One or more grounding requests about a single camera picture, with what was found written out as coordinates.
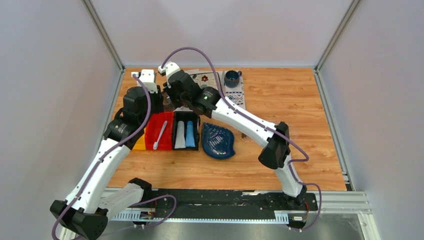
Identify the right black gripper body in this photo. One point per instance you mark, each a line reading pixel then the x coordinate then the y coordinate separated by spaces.
pixel 179 100

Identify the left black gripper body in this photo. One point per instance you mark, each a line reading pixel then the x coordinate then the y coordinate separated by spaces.
pixel 156 102

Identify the blue toothpaste tube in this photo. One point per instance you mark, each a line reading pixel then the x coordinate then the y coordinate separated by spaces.
pixel 189 138

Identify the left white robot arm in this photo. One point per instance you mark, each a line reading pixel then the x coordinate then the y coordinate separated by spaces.
pixel 84 211

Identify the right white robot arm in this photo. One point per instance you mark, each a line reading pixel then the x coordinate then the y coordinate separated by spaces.
pixel 273 138

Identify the white toothbrush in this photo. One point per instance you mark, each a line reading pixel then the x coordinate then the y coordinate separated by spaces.
pixel 156 143

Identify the white toothpaste tube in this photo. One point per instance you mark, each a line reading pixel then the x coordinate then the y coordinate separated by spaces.
pixel 180 142

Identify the red plastic bin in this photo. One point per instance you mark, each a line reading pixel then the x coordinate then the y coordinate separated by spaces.
pixel 153 129

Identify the square floral ceramic plate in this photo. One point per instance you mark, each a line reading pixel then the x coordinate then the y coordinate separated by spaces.
pixel 204 79

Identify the silver knife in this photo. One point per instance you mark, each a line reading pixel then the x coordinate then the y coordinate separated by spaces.
pixel 222 82

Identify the yellow plastic bin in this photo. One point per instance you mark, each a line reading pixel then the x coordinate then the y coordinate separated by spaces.
pixel 140 145

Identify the dark blue ceramic mug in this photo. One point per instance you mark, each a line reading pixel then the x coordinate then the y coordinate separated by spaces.
pixel 232 78

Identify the white patterned placemat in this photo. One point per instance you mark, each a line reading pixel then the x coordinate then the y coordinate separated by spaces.
pixel 236 95

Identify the blue shell-shaped dish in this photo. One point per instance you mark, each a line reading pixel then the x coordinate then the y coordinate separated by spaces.
pixel 217 141

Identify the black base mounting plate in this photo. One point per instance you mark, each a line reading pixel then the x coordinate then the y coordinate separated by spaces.
pixel 221 204

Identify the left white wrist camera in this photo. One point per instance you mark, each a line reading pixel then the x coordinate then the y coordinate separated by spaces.
pixel 148 78

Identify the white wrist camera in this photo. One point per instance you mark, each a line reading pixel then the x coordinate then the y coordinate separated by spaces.
pixel 168 69
pixel 148 78

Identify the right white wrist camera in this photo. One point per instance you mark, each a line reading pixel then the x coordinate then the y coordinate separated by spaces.
pixel 168 69

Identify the clear glass tray wooden handles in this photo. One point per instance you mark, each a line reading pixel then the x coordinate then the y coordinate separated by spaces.
pixel 245 136

